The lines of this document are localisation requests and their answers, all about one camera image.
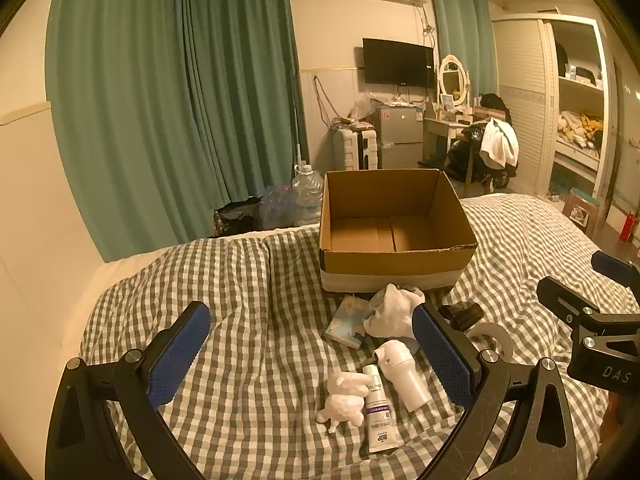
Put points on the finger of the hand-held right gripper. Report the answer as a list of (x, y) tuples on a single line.
[(562, 300), (617, 267)]

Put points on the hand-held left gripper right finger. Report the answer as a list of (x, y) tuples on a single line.
[(442, 355)]

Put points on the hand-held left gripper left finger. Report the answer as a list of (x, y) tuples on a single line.
[(180, 355)]

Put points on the white spray bottle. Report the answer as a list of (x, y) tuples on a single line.
[(407, 380)]

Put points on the white tape roll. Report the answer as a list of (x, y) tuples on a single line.
[(502, 340)]

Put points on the white sock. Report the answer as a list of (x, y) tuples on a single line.
[(392, 312)]

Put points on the white cream tube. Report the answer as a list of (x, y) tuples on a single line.
[(380, 420)]

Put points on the blue tissue packet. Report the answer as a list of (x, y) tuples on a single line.
[(345, 322)]

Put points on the white animal figurine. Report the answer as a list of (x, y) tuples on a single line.
[(342, 400)]

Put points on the brown cardboard box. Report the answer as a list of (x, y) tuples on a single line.
[(380, 200)]

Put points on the red fire extinguisher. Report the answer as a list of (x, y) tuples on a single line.
[(627, 227)]

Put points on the green topped plastic stool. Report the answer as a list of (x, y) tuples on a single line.
[(582, 205)]

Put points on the grey checkered blanket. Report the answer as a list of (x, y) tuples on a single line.
[(250, 320)]

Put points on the pile of yellow clothes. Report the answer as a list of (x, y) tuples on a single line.
[(580, 127)]

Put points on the black floor bag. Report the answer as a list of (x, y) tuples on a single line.
[(235, 220)]

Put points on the wooden chair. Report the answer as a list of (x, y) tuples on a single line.
[(475, 175)]

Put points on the white garment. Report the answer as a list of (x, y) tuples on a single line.
[(500, 142)]

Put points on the crumpled clear plastic bottle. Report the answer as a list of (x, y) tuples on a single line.
[(275, 207)]

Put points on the black garment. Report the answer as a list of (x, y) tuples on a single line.
[(467, 145)]

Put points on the white louvred wardrobe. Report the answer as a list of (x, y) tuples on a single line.
[(525, 110)]

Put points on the large clear water bottle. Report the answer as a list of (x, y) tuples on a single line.
[(306, 197)]

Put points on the white dressing table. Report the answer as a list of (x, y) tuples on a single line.
[(442, 127)]

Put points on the white suitcase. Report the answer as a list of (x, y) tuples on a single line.
[(352, 150)]

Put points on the silver small fridge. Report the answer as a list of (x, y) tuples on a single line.
[(400, 132)]

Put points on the white oval vanity mirror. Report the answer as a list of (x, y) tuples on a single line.
[(451, 80)]

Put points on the green curtain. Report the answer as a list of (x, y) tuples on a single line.
[(120, 110), (240, 85), (460, 30)]

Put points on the clear plastic bag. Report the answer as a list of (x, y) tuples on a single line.
[(360, 112)]

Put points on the black wall television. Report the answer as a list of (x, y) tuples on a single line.
[(397, 62)]

